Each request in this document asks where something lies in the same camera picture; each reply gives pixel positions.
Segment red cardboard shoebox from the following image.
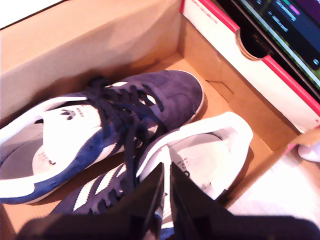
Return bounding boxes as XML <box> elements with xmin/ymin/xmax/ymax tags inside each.
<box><xmin>0</xmin><ymin>0</ymin><xmax>320</xmax><ymax>240</ymax></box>

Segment wide computer monitor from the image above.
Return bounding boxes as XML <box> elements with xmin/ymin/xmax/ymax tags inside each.
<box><xmin>216</xmin><ymin>0</ymin><xmax>320</xmax><ymax>102</ymax></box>

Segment white game controller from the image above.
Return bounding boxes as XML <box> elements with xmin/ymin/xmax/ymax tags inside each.
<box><xmin>296</xmin><ymin>144</ymin><xmax>320</xmax><ymax>163</ymax></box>

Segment blue suede shoe white stripes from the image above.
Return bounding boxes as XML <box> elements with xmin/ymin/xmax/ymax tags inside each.
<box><xmin>49</xmin><ymin>111</ymin><xmax>254</xmax><ymax>240</ymax></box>
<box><xmin>0</xmin><ymin>69</ymin><xmax>205</xmax><ymax>205</ymax></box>

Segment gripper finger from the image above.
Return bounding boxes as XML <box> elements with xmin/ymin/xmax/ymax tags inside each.
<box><xmin>170</xmin><ymin>161</ymin><xmax>227</xmax><ymax>240</ymax></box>
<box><xmin>106</xmin><ymin>162</ymin><xmax>166</xmax><ymax>240</ymax></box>

